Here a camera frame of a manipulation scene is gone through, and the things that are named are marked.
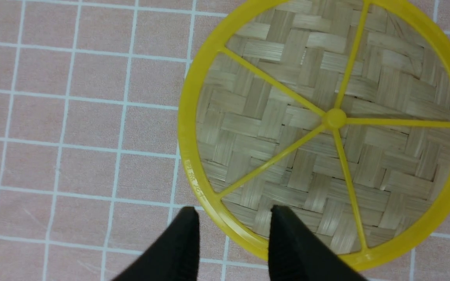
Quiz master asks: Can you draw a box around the pink checked tablecloth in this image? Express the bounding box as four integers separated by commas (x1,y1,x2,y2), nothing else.
0,0,450,281

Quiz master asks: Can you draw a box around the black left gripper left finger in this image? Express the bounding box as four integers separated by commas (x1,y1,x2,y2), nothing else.
114,206,200,281

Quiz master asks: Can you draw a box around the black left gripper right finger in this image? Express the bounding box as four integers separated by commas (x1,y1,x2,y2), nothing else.
268,206,366,281

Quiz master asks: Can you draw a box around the woven bamboo steamer lid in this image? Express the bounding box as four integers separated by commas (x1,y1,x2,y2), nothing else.
178,0,450,270

